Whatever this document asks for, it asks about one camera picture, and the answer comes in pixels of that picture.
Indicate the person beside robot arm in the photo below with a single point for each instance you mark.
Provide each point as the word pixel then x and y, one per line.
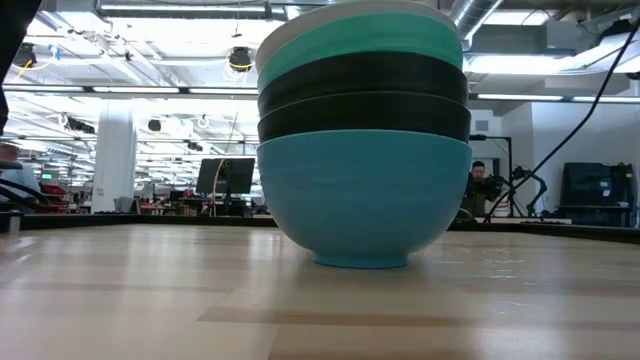
pixel 479 190

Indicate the dark monitor on stand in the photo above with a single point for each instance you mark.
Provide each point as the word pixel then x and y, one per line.
pixel 225 175

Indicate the black cabinet with screen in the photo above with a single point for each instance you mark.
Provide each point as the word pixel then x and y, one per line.
pixel 597 192

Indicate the green plastic bowl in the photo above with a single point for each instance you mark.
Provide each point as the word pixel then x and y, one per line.
pixel 365 37

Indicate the red storage bins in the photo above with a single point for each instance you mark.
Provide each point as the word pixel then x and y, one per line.
pixel 53 197

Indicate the black plastic bowl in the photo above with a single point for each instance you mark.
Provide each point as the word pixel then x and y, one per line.
pixel 365 112
pixel 365 75

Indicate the black ceiling fixture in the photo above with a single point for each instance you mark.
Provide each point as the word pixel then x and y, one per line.
pixel 24 55
pixel 240 59

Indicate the blue plastic bowl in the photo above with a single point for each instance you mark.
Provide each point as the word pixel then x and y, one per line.
pixel 365 200

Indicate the background black robot arm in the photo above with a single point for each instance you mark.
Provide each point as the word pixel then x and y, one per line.
pixel 532 187

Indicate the white plastic bowl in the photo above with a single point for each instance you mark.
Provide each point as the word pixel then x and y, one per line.
pixel 300 22

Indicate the seated person in chair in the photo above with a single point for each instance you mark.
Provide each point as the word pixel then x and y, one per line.
pixel 17 180

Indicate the white building column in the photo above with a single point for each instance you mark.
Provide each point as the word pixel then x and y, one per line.
pixel 114 160

